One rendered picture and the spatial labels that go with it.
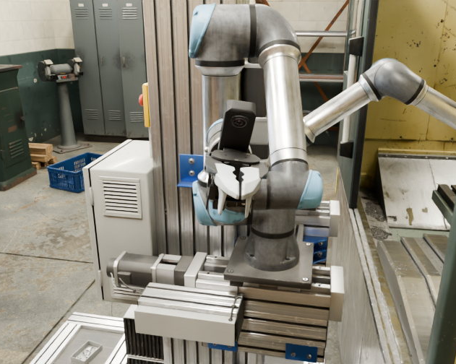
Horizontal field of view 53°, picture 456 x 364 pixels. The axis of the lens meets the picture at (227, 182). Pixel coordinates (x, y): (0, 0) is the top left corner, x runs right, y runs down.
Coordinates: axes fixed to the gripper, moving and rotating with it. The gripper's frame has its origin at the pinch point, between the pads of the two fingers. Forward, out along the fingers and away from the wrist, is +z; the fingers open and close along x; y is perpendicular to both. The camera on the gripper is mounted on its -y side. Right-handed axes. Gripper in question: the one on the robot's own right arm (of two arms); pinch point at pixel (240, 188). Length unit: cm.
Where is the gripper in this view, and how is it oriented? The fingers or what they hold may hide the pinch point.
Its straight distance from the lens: 57.8
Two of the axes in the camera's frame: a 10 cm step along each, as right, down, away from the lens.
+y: -1.4, 9.3, 3.4
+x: -9.9, -1.1, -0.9
